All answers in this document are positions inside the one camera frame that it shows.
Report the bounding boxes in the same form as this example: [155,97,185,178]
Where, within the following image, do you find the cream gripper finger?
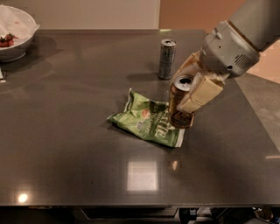
[177,71,229,113]
[171,52,203,83]

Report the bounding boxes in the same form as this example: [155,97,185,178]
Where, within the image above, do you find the orange soda can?
[169,74,194,129]

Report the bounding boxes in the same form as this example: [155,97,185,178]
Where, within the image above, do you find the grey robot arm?
[175,0,280,113]

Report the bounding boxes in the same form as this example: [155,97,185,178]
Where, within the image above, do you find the silver redbull can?
[158,38,177,80]

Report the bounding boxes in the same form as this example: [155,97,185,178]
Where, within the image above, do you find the green chip bag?
[107,88,185,148]

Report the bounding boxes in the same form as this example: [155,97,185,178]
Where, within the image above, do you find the white napkin in bowl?
[0,5,39,39]

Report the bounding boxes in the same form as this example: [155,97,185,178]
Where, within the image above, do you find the white bowl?
[0,4,40,63]

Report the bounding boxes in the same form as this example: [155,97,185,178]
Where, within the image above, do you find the red strawberries in bowl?
[0,33,16,47]

